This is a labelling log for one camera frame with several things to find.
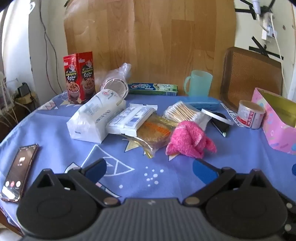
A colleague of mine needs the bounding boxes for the blue printed tablecloth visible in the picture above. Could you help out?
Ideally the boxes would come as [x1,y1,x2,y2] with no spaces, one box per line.
[0,91,296,232]

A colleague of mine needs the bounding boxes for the gold foil snack packet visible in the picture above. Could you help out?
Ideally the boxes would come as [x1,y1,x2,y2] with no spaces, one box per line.
[122,113,178,159]

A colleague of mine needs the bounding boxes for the white tissue pack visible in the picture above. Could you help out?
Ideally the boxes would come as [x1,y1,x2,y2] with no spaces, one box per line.
[67,90,127,143]

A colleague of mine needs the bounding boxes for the pink biscuit tin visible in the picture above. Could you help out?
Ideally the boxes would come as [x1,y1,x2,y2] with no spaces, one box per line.
[251,88,296,155]

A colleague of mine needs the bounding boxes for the round white lid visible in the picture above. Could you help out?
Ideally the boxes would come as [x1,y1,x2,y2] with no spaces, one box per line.
[201,108,234,126]

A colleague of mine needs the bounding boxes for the blue oblong case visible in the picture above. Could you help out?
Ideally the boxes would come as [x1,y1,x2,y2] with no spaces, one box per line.
[184,97,220,111]

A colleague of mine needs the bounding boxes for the green blue toothpaste box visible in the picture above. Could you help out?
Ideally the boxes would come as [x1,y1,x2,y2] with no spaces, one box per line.
[128,83,178,96]

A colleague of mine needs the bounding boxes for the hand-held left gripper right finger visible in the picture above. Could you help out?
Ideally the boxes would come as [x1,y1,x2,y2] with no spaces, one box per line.
[184,160,275,207]

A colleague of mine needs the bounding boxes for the white wipes packet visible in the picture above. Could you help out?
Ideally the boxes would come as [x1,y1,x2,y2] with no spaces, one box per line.
[106,103,158,137]

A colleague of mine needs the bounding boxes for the thin black cable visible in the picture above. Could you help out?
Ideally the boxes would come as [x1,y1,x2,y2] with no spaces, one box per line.
[38,0,64,94]

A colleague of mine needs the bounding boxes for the black smartphone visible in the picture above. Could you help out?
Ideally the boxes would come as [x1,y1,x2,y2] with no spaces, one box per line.
[0,144,39,203]

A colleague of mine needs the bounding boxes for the black power adapter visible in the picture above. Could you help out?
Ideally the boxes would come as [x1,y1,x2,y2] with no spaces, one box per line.
[18,82,30,98]

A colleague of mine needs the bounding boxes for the pink fuzzy sock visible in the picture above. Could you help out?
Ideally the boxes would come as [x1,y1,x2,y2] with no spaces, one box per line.
[165,120,218,159]

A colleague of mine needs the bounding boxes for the white power strip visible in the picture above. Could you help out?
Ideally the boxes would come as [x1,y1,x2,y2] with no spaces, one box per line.
[261,12,278,41]

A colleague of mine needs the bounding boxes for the white power cable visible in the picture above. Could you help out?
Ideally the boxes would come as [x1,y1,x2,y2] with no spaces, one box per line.
[269,14,289,99]

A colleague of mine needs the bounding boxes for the red snack box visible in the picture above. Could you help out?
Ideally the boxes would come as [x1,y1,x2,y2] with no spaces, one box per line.
[63,51,97,105]

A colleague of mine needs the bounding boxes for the mint green plastic mug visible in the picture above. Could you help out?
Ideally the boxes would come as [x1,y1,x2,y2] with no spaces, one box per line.
[184,70,213,97]

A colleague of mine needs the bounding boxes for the brown woven tray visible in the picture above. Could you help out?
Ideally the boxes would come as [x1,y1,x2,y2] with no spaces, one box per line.
[220,47,283,112]

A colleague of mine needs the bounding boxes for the black tape strips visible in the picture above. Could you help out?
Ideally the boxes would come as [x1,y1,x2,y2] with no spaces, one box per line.
[249,36,284,61]
[235,0,258,20]

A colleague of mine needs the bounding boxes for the clear cotton swab box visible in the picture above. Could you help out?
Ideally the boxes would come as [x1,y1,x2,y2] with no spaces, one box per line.
[163,101,212,130]

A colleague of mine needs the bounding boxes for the black correction tape dispenser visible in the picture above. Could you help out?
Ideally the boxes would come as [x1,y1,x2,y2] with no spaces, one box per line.
[211,112,230,138]

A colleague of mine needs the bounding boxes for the white red food can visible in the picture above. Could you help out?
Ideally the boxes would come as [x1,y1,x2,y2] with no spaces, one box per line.
[236,100,266,129]

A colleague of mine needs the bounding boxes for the wooden board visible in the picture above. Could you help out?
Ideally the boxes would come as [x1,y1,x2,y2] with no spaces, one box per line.
[63,0,237,98]

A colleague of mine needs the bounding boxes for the white wire rack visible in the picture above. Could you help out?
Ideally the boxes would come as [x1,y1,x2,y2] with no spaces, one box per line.
[0,71,15,112]

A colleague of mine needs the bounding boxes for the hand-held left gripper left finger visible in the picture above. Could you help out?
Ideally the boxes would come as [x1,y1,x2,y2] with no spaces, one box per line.
[28,159,121,207]

